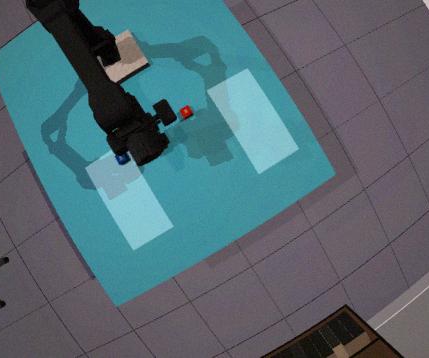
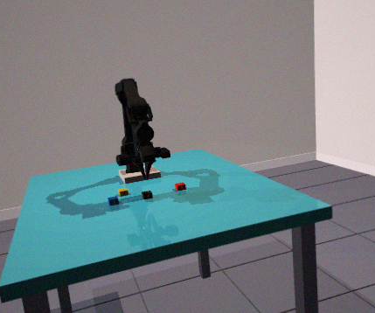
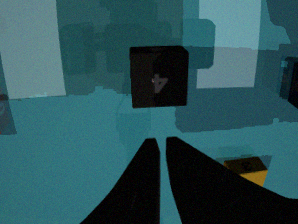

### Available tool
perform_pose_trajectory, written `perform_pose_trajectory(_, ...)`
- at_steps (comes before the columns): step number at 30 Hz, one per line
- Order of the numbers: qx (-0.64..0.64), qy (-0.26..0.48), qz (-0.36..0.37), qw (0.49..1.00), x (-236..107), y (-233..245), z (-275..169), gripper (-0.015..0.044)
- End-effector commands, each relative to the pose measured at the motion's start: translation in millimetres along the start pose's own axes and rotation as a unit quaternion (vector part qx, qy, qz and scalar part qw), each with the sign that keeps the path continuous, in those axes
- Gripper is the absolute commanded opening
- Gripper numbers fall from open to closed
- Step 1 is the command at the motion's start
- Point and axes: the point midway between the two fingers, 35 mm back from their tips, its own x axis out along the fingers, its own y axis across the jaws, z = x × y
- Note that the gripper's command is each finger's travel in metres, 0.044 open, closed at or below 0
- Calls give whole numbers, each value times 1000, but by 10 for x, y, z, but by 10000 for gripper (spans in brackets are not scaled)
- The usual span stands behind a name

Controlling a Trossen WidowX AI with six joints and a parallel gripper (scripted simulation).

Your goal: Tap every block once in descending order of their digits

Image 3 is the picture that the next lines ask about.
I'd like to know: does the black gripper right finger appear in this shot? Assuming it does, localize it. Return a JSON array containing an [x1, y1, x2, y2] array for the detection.
[[165, 137, 298, 224]]

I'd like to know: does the blue block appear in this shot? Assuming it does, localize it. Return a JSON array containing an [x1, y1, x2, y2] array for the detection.
[[287, 63, 298, 108]]

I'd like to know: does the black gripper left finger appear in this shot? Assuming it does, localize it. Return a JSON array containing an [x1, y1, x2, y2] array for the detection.
[[80, 139, 161, 224]]

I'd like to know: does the yellow digit block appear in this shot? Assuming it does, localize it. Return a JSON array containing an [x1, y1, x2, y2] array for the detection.
[[223, 157, 267, 186]]

